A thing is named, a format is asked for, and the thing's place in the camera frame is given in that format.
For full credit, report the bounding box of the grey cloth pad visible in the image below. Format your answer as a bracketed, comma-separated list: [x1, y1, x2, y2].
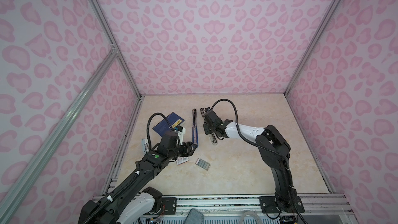
[184, 208, 204, 224]

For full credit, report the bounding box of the aluminium front rail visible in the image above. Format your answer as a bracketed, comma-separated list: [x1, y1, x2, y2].
[83, 193, 353, 224]

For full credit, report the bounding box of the red white staple box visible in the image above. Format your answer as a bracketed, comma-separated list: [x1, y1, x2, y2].
[176, 157, 189, 166]

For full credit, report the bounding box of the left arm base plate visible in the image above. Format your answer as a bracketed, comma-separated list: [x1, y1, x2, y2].
[154, 197, 177, 215]

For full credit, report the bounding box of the aluminium corner frame post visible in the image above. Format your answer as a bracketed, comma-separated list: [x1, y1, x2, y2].
[284, 0, 343, 97]
[88, 0, 142, 99]

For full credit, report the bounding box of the aluminium corner frame post right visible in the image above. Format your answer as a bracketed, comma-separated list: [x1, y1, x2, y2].
[284, 0, 343, 97]

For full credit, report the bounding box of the aluminium diagonal frame bar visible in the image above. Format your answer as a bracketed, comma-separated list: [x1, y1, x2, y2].
[1, 51, 118, 224]

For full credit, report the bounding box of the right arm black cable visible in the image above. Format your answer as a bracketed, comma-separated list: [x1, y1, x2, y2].
[210, 99, 308, 224]

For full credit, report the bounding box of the small white clip object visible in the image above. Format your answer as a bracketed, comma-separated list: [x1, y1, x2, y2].
[142, 138, 149, 154]

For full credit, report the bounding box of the aluminium corner frame post left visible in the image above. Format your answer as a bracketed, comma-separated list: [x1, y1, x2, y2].
[88, 0, 142, 99]

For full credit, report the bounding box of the staple tray with staples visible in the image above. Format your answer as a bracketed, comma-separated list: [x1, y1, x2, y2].
[195, 158, 210, 171]

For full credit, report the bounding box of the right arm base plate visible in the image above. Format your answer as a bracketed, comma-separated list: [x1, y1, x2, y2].
[259, 196, 305, 214]

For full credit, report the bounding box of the dark blue booklet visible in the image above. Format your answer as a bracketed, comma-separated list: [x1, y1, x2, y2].
[152, 112, 185, 136]

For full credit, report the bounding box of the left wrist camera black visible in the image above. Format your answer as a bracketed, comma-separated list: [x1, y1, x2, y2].
[174, 125, 186, 146]

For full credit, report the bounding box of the white tube loop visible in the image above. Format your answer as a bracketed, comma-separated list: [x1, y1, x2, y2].
[237, 211, 263, 224]

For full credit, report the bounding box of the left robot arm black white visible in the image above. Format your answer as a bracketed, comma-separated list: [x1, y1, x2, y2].
[78, 131, 198, 224]

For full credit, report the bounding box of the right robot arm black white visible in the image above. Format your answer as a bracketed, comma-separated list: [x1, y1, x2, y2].
[201, 107, 305, 214]

